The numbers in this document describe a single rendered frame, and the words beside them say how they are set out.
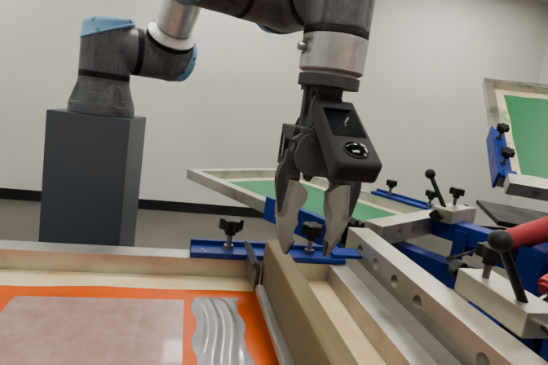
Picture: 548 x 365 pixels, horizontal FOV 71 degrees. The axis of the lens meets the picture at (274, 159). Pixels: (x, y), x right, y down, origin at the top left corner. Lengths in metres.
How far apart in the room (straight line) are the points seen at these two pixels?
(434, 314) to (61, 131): 0.82
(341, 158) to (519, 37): 5.54
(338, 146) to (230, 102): 3.88
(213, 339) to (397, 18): 4.56
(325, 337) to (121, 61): 0.78
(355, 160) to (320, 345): 0.18
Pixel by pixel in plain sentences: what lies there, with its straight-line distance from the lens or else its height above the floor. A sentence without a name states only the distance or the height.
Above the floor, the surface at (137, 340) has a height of 0.95.
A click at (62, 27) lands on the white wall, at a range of 4.42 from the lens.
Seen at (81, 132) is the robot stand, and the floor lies 1.16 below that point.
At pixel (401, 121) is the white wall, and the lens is 4.89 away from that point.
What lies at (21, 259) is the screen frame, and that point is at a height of 0.97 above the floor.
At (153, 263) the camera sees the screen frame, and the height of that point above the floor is 0.98.
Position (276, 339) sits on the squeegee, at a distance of 0.53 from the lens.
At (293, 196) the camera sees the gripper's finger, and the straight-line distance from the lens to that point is 0.44.
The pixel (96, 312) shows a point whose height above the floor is 0.95.
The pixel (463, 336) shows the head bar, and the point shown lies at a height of 1.02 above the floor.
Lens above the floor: 1.28
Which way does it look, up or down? 8 degrees down
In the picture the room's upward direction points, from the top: 8 degrees clockwise
